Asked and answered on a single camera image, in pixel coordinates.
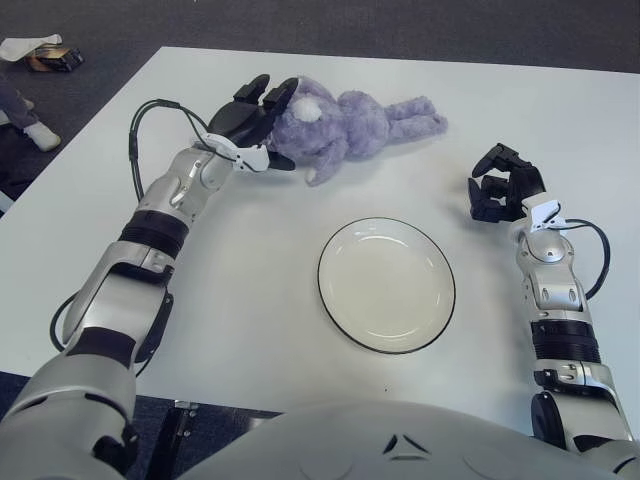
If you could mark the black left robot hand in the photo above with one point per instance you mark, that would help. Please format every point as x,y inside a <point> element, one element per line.
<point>235,122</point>

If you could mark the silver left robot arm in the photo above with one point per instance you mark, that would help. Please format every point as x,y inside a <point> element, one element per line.
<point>150,220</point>

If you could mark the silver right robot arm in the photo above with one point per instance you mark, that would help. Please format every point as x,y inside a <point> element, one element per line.
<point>550,295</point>

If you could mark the grey trouser leg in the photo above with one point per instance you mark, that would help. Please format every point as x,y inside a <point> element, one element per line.
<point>12,102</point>

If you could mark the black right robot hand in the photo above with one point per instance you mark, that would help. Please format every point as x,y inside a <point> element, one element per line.
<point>525,185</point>

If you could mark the dark cardboard box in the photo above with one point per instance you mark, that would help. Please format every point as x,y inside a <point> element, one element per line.
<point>60,59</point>

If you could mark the purple plush doll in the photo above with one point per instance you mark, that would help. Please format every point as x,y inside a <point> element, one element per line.
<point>360,125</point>

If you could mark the white cloth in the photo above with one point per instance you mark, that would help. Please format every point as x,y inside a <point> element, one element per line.
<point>20,47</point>

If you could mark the black table leg bracket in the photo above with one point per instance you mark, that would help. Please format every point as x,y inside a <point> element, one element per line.
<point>180,425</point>

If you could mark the grey robot torso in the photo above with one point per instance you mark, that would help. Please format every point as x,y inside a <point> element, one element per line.
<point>350,440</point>

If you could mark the white shoe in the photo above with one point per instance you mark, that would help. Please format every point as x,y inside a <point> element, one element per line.
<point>42,137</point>

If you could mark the white plate with black rim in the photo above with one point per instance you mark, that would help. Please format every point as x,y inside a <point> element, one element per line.
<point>385,285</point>

